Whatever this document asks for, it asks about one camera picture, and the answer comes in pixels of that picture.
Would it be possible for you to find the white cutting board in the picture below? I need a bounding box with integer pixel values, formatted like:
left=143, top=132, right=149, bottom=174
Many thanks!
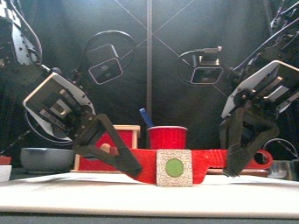
left=0, top=171, right=299, bottom=220

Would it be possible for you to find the grey vertical frame bar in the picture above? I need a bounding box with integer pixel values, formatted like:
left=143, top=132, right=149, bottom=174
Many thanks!
left=144, top=0, right=155, bottom=117

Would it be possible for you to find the small white cup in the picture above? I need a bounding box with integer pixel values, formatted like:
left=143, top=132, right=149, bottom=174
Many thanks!
left=0, top=164, right=13, bottom=184

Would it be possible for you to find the red toy knife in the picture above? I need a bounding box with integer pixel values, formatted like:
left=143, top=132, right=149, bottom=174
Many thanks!
left=109, top=146, right=275, bottom=186

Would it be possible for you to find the red cup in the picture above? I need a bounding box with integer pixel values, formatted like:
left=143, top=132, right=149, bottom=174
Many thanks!
left=145, top=125, right=189, bottom=151

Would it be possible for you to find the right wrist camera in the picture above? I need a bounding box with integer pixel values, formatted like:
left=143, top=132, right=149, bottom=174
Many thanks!
left=189, top=53, right=226, bottom=86

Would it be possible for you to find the wooden box with red panel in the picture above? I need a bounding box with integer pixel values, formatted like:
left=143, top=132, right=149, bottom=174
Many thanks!
left=69, top=124, right=141, bottom=173

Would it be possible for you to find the blue utensil handle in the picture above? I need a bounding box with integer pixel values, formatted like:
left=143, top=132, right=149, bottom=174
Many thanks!
left=137, top=108, right=155, bottom=129

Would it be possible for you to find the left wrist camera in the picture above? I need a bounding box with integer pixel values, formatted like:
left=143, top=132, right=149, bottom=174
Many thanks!
left=85, top=43, right=125, bottom=86

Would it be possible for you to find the sushi piece with green dot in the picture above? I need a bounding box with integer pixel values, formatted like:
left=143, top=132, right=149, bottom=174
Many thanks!
left=155, top=149, right=195, bottom=188

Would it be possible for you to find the metallic grey container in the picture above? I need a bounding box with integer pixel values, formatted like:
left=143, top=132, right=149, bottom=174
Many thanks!
left=267, top=159, right=299, bottom=181

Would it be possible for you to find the grey bowl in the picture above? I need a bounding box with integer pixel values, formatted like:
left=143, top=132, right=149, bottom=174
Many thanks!
left=19, top=146, right=76, bottom=174

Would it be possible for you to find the small red object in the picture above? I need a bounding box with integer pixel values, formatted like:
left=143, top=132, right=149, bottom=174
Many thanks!
left=0, top=155, right=13, bottom=166

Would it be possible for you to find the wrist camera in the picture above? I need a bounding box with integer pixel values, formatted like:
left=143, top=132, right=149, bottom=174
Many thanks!
left=85, top=43, right=125, bottom=86
left=189, top=53, right=226, bottom=86

